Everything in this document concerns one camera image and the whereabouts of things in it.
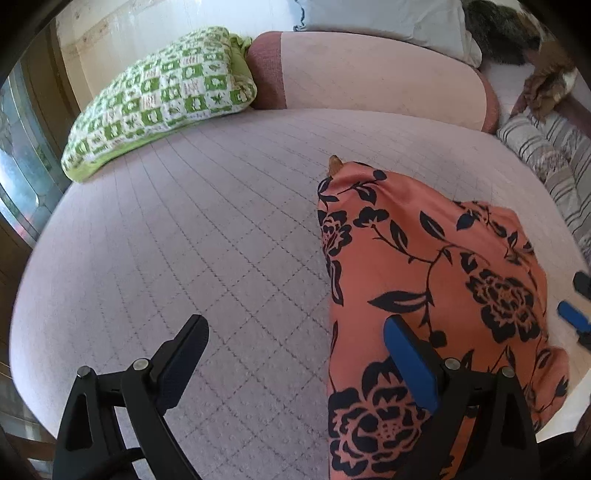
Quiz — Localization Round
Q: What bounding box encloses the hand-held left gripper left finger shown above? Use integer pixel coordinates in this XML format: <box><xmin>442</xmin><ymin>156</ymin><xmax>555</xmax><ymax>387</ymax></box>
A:
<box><xmin>52</xmin><ymin>315</ymin><xmax>209</xmax><ymax>480</ymax></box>

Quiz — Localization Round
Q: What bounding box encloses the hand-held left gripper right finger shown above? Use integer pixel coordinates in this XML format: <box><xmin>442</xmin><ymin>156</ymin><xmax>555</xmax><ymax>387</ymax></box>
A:
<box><xmin>384</xmin><ymin>315</ymin><xmax>541</xmax><ymax>480</ymax></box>

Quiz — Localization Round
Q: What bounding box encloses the pink bolster cushion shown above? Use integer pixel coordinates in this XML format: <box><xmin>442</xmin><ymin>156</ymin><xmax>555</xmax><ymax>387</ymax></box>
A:
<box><xmin>246</xmin><ymin>31</ymin><xmax>501</xmax><ymax>134</ymax></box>

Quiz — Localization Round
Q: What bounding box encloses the orange black floral garment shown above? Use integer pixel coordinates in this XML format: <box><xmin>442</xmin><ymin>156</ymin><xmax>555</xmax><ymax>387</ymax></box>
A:
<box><xmin>316</xmin><ymin>156</ymin><xmax>571</xmax><ymax>480</ymax></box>

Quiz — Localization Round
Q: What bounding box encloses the calico cat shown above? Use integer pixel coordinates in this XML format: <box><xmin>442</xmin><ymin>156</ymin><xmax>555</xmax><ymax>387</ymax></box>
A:
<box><xmin>463</xmin><ymin>0</ymin><xmax>579</xmax><ymax>121</ymax></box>

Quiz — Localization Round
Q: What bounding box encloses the striped grey pillow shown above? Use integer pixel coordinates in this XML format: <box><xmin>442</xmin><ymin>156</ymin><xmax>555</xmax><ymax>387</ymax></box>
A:
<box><xmin>496</xmin><ymin>108</ymin><xmax>591</xmax><ymax>268</ymax></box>

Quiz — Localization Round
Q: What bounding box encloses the green white checkered pillow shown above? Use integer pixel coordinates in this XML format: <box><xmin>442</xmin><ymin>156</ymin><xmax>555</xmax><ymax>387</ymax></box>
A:
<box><xmin>61</xmin><ymin>27</ymin><xmax>258</xmax><ymax>183</ymax></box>

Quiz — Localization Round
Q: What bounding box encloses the pink quilted bed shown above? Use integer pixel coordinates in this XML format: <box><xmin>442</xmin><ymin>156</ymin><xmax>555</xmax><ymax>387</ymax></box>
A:
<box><xmin>9</xmin><ymin>60</ymin><xmax>591</xmax><ymax>480</ymax></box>

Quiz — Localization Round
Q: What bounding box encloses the glass window pane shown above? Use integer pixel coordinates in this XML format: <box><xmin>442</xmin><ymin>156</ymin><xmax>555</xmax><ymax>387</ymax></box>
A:
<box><xmin>0</xmin><ymin>60</ymin><xmax>72</xmax><ymax>243</ymax></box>

